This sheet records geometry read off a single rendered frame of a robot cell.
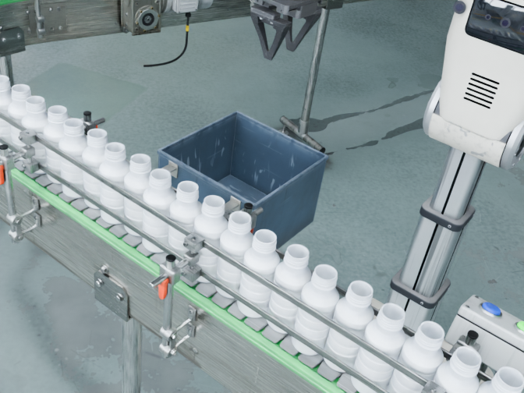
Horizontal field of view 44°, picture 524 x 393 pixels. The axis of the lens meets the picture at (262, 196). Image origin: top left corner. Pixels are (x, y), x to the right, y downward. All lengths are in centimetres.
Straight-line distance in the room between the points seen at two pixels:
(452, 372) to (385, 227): 217
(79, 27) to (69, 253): 125
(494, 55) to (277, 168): 70
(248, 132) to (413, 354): 101
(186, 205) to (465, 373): 53
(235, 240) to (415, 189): 240
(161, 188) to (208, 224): 12
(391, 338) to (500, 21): 67
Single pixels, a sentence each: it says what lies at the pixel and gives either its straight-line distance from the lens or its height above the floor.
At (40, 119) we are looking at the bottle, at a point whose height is 113.
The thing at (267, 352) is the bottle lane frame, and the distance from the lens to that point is 111.
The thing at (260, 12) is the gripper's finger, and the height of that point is 148.
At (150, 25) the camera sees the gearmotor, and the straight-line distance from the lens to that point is 248.
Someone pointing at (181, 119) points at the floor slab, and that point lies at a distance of 366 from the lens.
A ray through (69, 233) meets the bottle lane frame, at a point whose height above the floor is 93.
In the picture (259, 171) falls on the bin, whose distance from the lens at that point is 185.
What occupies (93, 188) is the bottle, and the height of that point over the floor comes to 106.
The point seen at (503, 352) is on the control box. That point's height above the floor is 109.
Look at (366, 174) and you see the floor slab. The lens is 344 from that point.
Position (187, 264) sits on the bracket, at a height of 107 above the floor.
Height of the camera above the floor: 183
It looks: 36 degrees down
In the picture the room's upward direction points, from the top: 9 degrees clockwise
